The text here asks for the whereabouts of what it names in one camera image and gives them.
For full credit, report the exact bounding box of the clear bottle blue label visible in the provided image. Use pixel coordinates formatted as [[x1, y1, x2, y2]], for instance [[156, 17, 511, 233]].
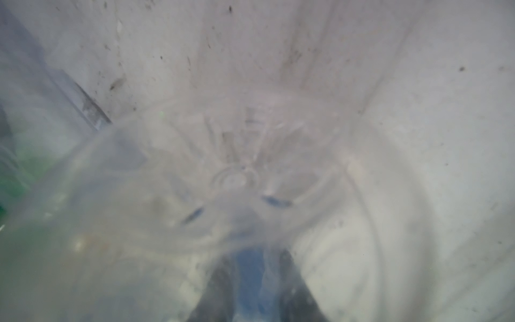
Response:
[[1, 94, 432, 321]]

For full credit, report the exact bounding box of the tall clear purple-label bottle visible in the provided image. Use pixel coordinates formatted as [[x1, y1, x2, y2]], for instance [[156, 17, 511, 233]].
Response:
[[1, 5, 111, 135]]

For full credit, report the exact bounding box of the crushed green bottle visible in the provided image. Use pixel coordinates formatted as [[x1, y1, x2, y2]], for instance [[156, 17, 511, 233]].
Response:
[[1, 146, 54, 220]]

